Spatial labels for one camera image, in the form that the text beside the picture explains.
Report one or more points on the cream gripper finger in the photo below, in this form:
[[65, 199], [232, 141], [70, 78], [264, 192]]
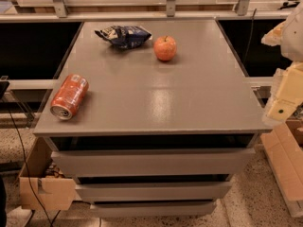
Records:
[[286, 94]]

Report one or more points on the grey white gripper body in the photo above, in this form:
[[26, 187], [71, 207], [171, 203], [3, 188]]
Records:
[[294, 39]]

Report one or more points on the red apple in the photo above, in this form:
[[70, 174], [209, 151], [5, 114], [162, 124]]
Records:
[[165, 48]]

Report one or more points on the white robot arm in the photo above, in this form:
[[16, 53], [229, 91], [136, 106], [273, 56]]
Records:
[[291, 46]]

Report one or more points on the orange soda can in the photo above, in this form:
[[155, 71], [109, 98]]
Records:
[[67, 100]]

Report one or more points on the cardboard box right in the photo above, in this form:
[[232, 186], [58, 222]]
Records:
[[284, 150]]

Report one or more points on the cardboard box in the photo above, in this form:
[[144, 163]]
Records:
[[38, 190], [284, 150]]

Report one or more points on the grey drawer cabinet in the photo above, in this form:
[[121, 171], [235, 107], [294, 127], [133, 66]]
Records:
[[200, 99]]

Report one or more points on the top grey drawer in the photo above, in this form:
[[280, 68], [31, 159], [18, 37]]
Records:
[[152, 162]]

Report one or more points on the grey drawer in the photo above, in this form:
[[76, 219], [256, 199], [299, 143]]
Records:
[[152, 162], [152, 209], [152, 191]]

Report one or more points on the blue chip bag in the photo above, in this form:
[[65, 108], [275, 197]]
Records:
[[124, 37]]

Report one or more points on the middle grey drawer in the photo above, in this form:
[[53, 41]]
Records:
[[152, 191]]

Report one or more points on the bottom grey drawer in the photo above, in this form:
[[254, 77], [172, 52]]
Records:
[[152, 209]]

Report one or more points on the cardboard box left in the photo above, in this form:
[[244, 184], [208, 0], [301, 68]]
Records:
[[38, 190]]

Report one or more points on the metal shelf frame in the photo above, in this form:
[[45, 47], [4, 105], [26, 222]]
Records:
[[27, 11]]

